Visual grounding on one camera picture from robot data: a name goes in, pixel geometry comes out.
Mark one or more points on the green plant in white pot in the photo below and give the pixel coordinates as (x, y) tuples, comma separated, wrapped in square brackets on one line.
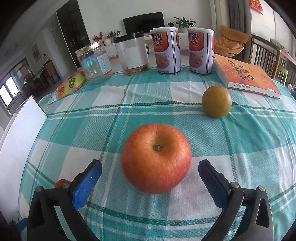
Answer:
[(113, 35)]

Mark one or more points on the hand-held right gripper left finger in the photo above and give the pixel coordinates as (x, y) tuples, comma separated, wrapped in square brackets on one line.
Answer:
[(86, 185)]

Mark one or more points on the brown round pear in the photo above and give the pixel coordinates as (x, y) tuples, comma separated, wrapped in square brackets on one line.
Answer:
[(216, 102)]

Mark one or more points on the white television cabinet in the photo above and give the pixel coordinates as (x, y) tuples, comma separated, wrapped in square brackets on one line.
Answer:
[(183, 40)]

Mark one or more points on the red and white can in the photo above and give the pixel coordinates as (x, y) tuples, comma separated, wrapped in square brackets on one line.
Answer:
[(165, 51), (200, 51)]

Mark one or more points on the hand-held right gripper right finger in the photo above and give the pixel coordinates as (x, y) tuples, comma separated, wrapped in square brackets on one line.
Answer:
[(213, 184)]

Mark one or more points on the clear jar with black lid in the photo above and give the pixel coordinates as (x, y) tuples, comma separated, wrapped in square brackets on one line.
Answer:
[(133, 55)]

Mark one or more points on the red wall hanging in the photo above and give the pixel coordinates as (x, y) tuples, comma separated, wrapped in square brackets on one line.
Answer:
[(255, 4)]

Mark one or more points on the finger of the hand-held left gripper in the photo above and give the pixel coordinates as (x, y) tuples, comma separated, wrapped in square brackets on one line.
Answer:
[(22, 224)]

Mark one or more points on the covered standing air conditioner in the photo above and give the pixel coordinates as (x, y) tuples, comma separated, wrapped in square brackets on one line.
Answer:
[(218, 14)]

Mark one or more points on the teal checkered tablecloth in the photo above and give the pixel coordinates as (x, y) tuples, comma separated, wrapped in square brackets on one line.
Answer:
[(143, 104)]

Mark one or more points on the black television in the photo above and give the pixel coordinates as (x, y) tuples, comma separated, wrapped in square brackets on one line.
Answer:
[(143, 23)]

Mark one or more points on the black glass cabinet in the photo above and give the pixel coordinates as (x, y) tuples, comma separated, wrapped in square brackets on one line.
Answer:
[(72, 30)]

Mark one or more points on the large green potted plant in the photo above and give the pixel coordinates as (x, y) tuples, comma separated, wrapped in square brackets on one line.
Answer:
[(185, 23)]

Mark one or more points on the small orange tangerine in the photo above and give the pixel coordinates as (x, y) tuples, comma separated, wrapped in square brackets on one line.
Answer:
[(59, 183)]

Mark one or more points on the green plastic chair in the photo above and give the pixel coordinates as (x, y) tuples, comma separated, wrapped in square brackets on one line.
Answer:
[(282, 72)]

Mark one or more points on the red flowers in vase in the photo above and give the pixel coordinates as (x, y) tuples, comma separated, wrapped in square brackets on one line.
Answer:
[(98, 37)]

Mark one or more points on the clear jar with gold lid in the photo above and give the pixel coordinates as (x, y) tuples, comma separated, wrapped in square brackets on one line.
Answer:
[(93, 61)]

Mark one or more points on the orange lounge chair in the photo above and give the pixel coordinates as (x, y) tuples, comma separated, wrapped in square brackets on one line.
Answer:
[(229, 41)]

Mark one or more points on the dark wooden chair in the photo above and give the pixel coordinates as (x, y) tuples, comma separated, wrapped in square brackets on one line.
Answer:
[(263, 52)]

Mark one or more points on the framed wall picture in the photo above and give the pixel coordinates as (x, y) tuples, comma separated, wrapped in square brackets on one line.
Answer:
[(35, 52)]

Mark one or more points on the white cardboard box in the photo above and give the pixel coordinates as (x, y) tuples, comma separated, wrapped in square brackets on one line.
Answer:
[(20, 139)]

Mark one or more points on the small dark potted plant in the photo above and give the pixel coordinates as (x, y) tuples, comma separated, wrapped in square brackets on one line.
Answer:
[(171, 24)]

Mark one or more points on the red apple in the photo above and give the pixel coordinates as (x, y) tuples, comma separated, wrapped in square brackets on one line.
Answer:
[(156, 160)]

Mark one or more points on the grey curtain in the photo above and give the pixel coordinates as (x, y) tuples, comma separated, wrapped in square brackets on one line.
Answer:
[(239, 14)]

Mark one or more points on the fruit print tissue pack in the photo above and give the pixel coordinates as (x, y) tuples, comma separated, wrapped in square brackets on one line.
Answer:
[(69, 85)]

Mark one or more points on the orange book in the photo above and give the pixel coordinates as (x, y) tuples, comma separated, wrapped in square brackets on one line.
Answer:
[(247, 76)]

